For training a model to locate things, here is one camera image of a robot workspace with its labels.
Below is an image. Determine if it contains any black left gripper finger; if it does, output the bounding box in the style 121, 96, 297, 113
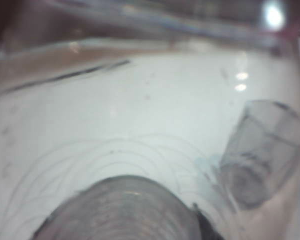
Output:
191, 202, 226, 240

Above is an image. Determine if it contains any clear water bottle red label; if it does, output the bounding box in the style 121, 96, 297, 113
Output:
0, 0, 300, 240

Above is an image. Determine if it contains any grey transparent plastic cup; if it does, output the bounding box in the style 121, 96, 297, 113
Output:
218, 99, 300, 210

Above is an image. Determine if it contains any brown desk partition panel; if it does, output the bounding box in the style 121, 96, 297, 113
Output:
0, 0, 300, 47

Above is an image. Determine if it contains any desk cable slot lid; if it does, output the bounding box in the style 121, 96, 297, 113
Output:
0, 44, 171, 96

